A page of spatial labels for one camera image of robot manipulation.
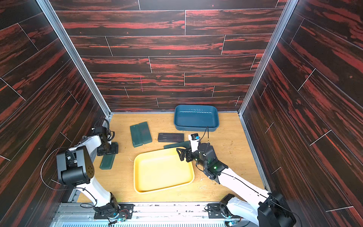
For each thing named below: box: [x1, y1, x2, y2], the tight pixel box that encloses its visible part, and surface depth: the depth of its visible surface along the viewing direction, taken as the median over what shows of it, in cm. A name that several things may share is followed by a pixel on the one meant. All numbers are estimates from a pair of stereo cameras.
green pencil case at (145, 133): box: [138, 121, 153, 145], surface depth 107 cm
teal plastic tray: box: [173, 104, 220, 132], surface depth 118 cm
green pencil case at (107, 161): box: [99, 153, 116, 170], surface depth 93 cm
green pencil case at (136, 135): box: [129, 123, 144, 148], surface depth 106 cm
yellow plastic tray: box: [133, 147, 195, 194], surface depth 88 cm
